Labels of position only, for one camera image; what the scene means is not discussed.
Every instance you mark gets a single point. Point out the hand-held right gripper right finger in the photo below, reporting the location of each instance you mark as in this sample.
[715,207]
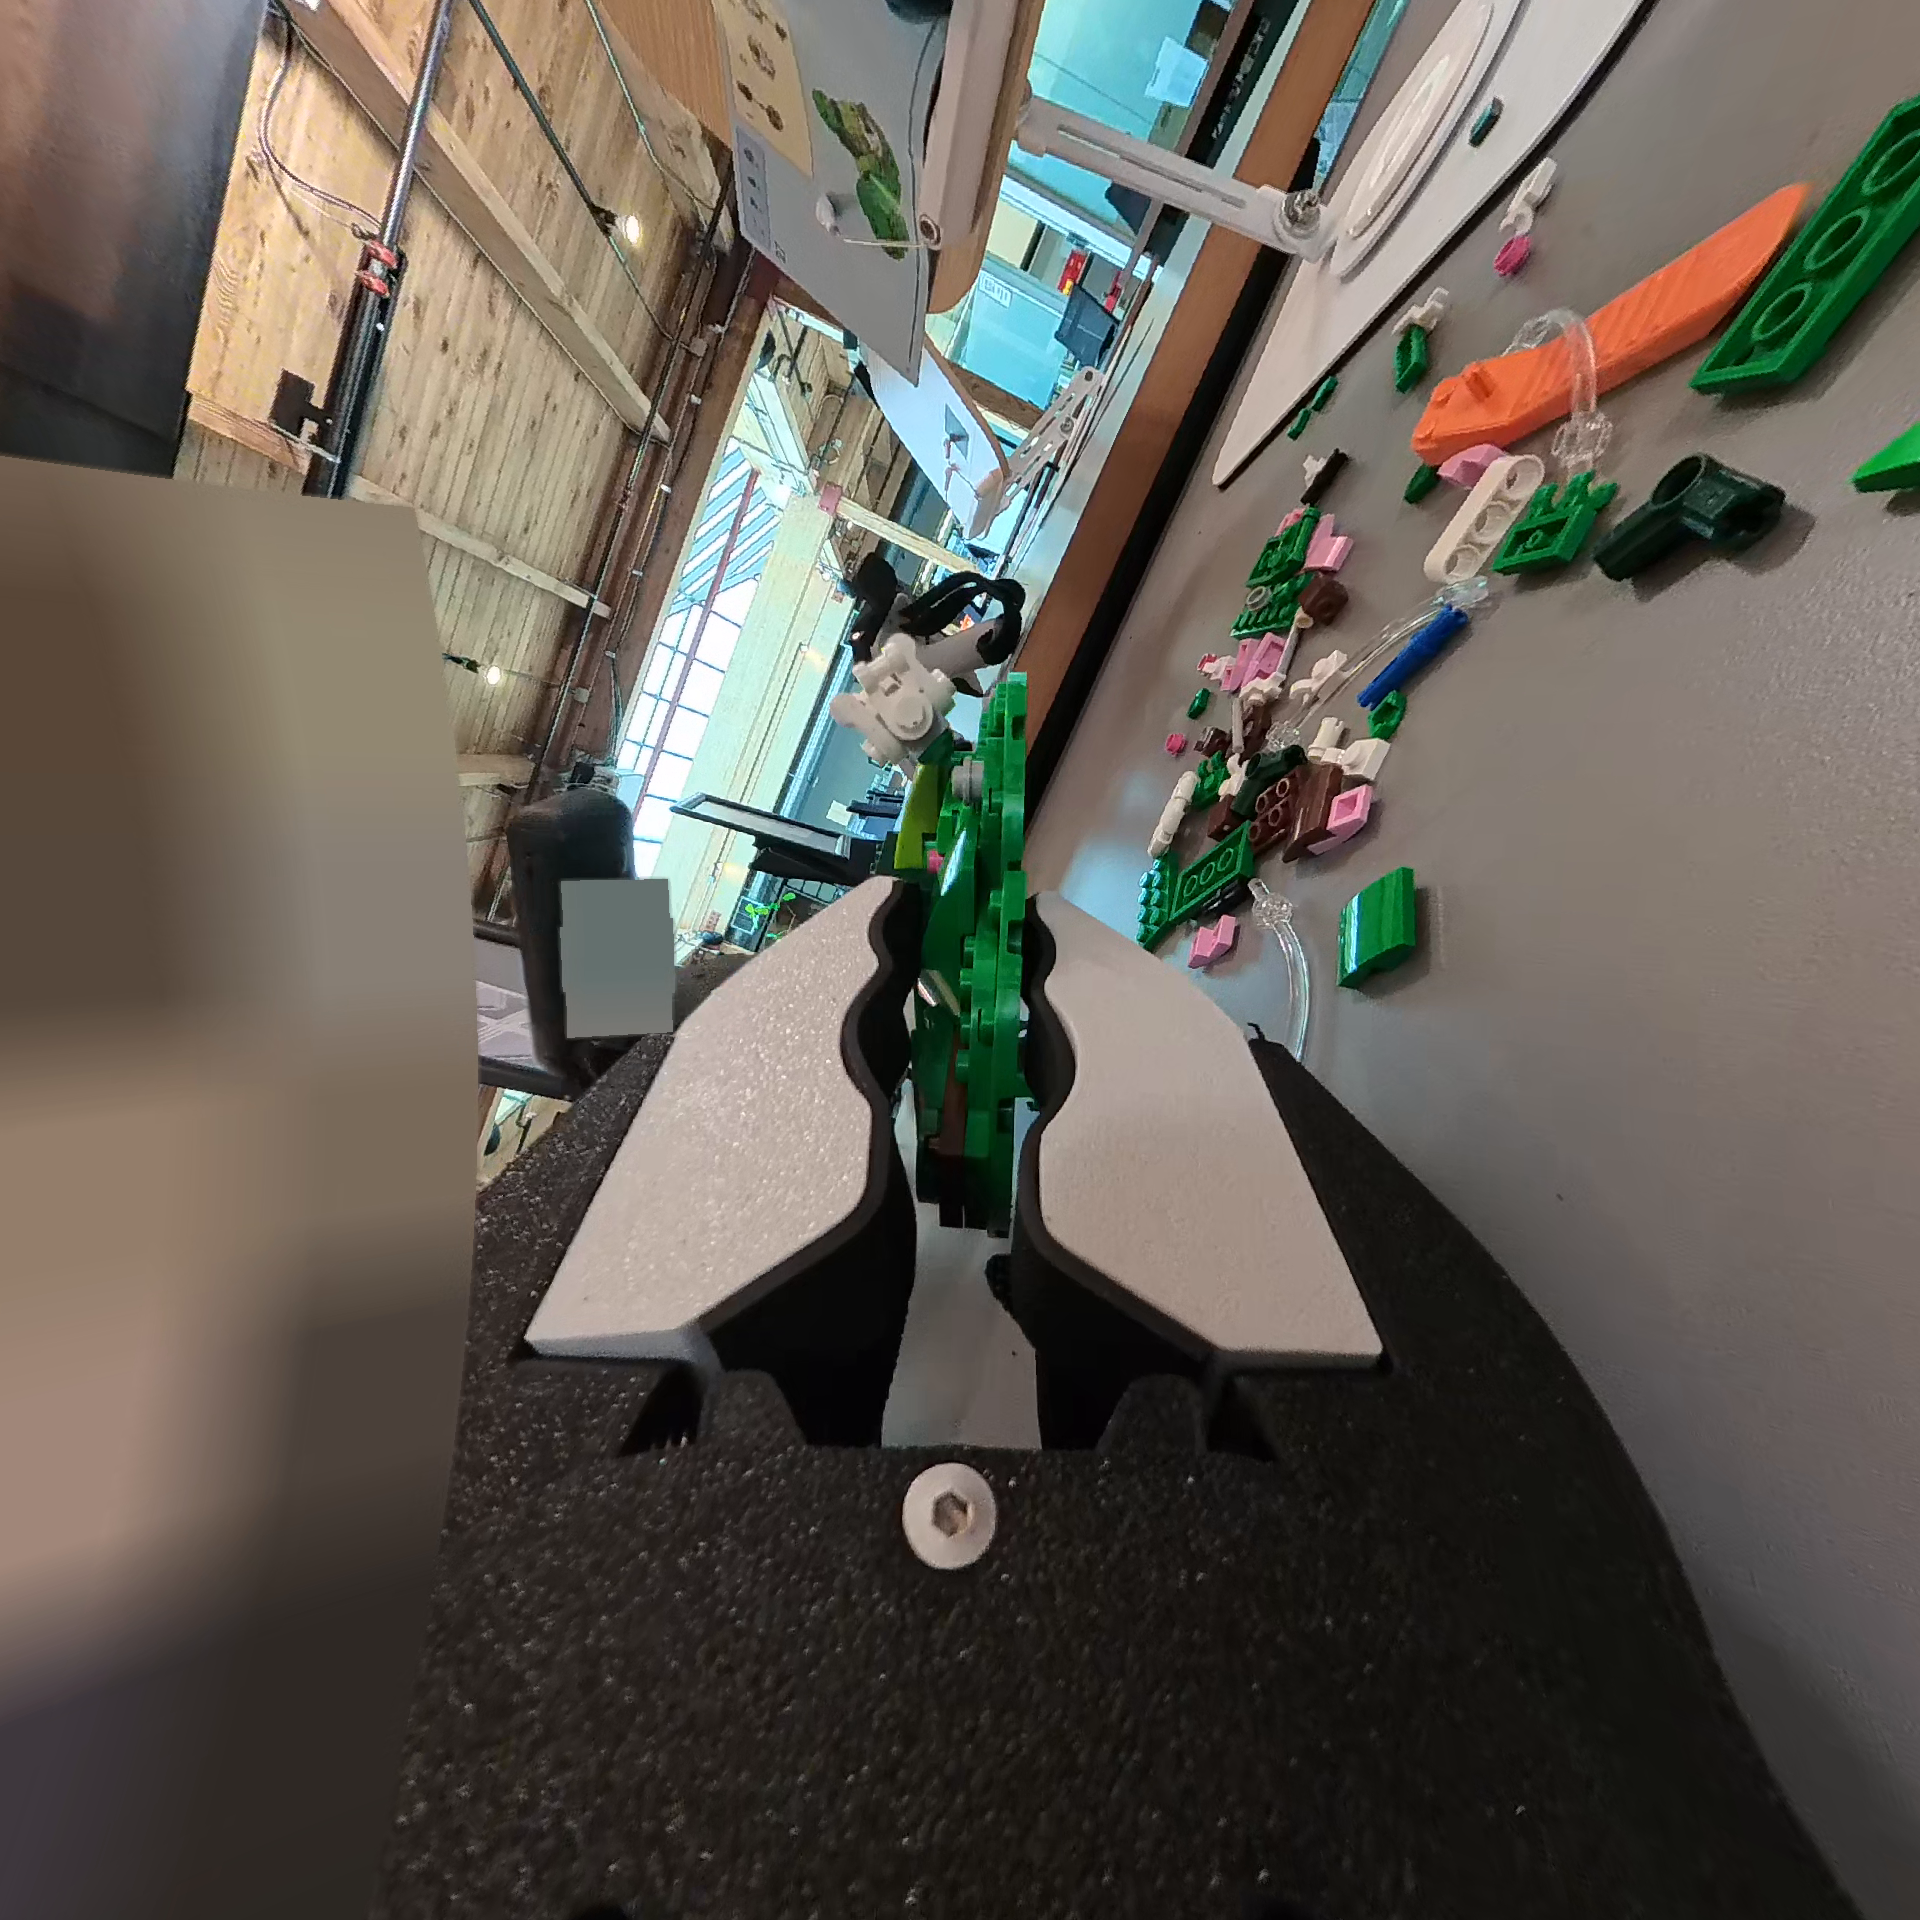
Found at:
[1185,1154]

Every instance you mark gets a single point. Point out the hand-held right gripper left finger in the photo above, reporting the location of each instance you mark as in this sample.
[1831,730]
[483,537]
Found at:
[735,1141]

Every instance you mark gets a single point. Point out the pile of green pink lego pieces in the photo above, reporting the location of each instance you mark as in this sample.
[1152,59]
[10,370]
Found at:
[1201,887]

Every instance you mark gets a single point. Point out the green lego model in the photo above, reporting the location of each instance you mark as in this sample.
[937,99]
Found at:
[983,887]

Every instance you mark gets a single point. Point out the long clear lego tube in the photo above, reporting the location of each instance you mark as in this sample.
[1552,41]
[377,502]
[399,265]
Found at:
[1299,961]

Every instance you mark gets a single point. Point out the green curved lego slope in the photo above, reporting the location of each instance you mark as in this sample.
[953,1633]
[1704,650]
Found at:
[1376,931]

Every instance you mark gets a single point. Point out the blue lego bar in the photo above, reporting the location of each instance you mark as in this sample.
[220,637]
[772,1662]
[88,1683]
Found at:
[1412,656]

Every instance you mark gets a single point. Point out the white lego beam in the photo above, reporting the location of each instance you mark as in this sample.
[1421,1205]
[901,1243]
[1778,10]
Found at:
[1485,514]

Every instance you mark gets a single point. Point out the green lego leaf piece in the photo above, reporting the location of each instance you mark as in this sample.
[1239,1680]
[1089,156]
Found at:
[1552,535]

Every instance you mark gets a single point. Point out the dark green lego connector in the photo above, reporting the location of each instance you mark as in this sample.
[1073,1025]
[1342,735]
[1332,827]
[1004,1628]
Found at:
[1689,518]

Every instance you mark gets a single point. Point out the short clear lego tube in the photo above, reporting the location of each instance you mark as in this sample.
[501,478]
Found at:
[1576,391]

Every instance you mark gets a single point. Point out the lego instruction booklet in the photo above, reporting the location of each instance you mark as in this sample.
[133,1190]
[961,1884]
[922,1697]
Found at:
[847,164]

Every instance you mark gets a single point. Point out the green lego plate with holes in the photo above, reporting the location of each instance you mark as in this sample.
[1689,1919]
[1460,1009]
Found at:
[1817,257]

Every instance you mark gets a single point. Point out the black office chair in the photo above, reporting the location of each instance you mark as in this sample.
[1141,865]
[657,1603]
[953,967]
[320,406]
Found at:
[571,839]

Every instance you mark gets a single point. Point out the black looped object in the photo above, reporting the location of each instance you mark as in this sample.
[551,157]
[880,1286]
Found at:
[961,591]

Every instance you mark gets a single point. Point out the white desk stand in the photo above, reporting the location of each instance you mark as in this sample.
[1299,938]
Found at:
[1319,345]

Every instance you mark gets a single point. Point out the metal conduit pipe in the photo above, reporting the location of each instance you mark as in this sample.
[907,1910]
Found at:
[377,265]

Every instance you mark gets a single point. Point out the orange brick separator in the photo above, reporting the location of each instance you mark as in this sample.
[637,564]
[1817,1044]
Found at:
[1649,316]

